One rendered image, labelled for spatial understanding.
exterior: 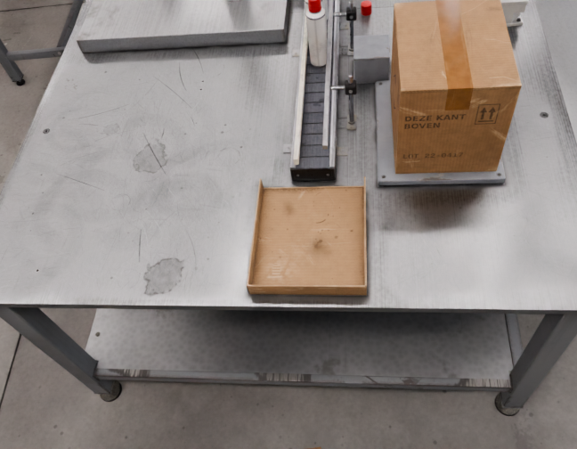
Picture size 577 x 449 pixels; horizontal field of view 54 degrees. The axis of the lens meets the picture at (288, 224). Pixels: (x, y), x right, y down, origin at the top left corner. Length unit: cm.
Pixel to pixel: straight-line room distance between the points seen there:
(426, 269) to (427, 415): 84
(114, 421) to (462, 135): 152
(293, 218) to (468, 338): 79
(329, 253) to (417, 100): 39
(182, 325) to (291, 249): 76
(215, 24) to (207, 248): 80
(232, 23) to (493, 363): 132
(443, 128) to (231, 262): 57
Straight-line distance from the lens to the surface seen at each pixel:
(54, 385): 233
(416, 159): 137
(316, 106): 153
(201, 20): 191
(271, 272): 129
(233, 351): 189
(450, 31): 136
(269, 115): 160
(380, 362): 184
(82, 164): 166
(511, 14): 186
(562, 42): 186
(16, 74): 346
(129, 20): 200
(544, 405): 211
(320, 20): 156
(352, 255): 129
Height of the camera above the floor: 194
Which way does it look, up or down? 55 degrees down
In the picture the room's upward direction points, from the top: 12 degrees counter-clockwise
